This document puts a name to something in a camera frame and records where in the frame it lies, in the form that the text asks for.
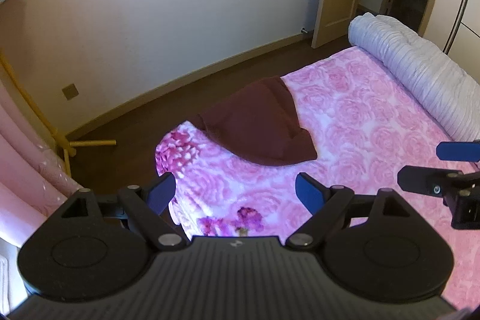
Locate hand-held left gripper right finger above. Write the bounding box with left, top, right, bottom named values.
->
left=285, top=172, right=417, bottom=251

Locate yellow rack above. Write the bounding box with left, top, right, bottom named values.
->
left=0, top=50, right=117, bottom=176

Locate white wardrobe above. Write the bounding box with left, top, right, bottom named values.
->
left=444, top=0, right=480, bottom=81

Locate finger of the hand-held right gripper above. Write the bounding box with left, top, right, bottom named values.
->
left=397, top=166, right=480, bottom=198
left=437, top=141, right=480, bottom=162

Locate pink floral blanket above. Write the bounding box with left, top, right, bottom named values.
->
left=155, top=46, right=480, bottom=309

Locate rolled white quilt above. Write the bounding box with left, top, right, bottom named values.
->
left=347, top=13, right=480, bottom=141

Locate wall socket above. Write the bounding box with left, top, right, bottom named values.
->
left=62, top=83, right=80, bottom=101

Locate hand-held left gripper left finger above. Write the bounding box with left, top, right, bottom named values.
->
left=52, top=172, right=188, bottom=251

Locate pink curtain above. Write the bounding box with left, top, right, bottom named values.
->
left=0, top=78, right=85, bottom=249

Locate brown fleece garment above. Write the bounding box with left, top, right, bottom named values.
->
left=191, top=77, right=319, bottom=167

